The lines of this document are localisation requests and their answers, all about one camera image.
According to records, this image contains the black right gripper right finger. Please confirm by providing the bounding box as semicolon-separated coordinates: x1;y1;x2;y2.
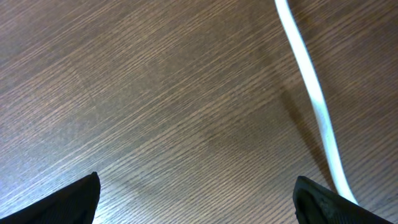
293;176;392;224

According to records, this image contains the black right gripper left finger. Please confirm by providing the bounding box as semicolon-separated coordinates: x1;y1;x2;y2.
1;172;101;224

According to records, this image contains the white power strip cord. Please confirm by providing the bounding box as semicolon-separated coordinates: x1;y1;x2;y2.
274;0;359;205

